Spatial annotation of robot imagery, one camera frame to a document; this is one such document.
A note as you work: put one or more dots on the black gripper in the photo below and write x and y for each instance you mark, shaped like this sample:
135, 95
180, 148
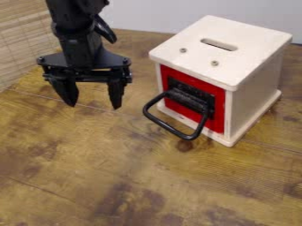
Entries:
84, 61

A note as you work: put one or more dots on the red wooden drawer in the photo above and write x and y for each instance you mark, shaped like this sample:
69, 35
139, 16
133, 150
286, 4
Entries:
175, 79

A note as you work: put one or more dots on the black metal drawer handle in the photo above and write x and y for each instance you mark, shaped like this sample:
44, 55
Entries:
172, 117

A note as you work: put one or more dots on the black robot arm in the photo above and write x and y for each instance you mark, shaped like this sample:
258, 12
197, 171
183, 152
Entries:
76, 15

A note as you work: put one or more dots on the white wooden box cabinet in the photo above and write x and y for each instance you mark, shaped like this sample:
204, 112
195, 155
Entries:
235, 56

